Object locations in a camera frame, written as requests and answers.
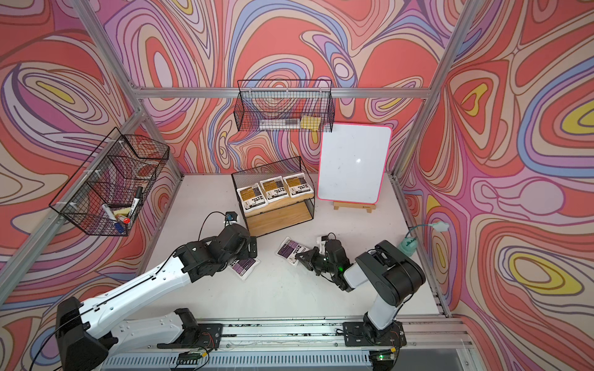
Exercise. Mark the metal base rail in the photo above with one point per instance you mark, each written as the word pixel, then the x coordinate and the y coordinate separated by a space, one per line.
pixel 425 343

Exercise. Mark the white marker in basket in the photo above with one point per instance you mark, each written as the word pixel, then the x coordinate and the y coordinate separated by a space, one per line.
pixel 109 212

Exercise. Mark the yellow sponge in basket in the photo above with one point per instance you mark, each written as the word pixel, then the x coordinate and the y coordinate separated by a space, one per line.
pixel 310 123

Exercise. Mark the green spray bottle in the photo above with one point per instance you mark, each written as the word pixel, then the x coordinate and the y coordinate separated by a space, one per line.
pixel 409 244

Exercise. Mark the yellow coffee bag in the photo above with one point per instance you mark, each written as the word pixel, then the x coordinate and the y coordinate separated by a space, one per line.
pixel 274 189
pixel 252 198
pixel 297 185

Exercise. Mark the left wall wire basket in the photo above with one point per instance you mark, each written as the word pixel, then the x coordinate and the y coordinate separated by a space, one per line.
pixel 119 164

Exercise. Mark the purple coffee bag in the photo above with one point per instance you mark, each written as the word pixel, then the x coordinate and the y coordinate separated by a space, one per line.
pixel 243 268
pixel 289 249

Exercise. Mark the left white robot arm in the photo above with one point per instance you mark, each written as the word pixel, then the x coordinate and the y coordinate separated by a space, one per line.
pixel 90 331

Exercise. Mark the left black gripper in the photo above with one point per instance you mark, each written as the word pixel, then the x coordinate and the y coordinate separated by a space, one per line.
pixel 247 253

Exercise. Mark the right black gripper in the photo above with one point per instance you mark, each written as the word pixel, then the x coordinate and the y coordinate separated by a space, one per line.
pixel 309 267

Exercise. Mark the black marker pen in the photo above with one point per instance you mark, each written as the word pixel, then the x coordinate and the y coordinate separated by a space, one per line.
pixel 135 202

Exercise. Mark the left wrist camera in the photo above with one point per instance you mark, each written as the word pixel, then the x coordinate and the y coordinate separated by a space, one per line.
pixel 231 217

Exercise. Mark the back wall wire basket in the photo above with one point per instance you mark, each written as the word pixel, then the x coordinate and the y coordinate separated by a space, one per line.
pixel 260 99

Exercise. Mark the wooden whiteboard easel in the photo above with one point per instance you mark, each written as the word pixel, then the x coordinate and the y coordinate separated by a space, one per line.
pixel 369 208

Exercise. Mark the pink framed whiteboard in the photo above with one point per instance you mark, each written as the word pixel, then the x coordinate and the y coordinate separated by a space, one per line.
pixel 352 163

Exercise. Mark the wall wire basket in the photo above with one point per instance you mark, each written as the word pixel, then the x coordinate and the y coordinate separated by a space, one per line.
pixel 260 99
pixel 119 164

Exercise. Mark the wooden two-tier wire shelf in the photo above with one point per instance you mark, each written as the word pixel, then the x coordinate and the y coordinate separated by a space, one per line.
pixel 282 214

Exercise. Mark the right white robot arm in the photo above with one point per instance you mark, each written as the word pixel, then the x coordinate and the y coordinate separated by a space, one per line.
pixel 394 276

